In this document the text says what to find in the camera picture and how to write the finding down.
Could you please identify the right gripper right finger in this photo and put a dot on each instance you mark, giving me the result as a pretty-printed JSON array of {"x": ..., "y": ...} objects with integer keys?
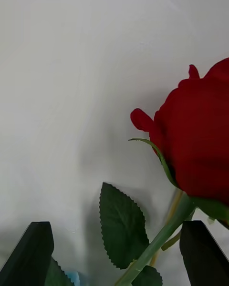
[{"x": 205, "y": 259}]

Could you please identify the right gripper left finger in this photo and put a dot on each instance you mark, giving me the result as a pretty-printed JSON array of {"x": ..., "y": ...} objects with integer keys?
[{"x": 26, "y": 259}]

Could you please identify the red rose green stem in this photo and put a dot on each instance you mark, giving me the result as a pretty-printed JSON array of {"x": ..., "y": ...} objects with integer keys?
[{"x": 198, "y": 135}]

